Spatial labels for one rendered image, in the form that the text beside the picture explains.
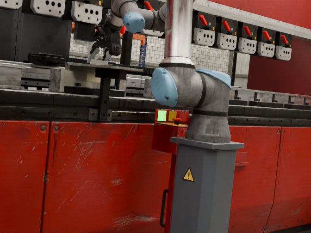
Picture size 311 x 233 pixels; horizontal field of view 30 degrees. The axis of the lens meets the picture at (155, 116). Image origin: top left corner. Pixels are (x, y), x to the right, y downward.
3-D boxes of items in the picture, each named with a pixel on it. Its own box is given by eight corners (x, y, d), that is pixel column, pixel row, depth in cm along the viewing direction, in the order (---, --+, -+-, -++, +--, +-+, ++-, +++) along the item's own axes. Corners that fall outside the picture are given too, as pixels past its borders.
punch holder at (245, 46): (240, 51, 325) (243, 21, 324) (228, 51, 331) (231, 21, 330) (255, 54, 336) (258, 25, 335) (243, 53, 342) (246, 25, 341)
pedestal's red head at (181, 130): (175, 155, 241) (179, 112, 241) (151, 149, 254) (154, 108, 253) (209, 154, 254) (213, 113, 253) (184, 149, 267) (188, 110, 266)
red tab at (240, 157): (232, 166, 309) (233, 153, 309) (229, 165, 310) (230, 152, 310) (248, 165, 320) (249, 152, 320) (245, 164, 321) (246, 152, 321)
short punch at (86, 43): (75, 44, 243) (77, 21, 243) (72, 44, 245) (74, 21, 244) (93, 46, 251) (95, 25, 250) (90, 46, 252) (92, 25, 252)
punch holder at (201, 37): (196, 43, 296) (199, 10, 295) (183, 42, 301) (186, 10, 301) (214, 46, 307) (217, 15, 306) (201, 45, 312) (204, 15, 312)
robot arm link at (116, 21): (130, 20, 229) (113, 17, 224) (125, 29, 232) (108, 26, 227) (123, 9, 234) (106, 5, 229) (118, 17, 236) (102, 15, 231)
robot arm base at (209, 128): (239, 143, 193) (242, 113, 193) (212, 143, 182) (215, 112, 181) (202, 137, 203) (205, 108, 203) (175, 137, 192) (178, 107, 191)
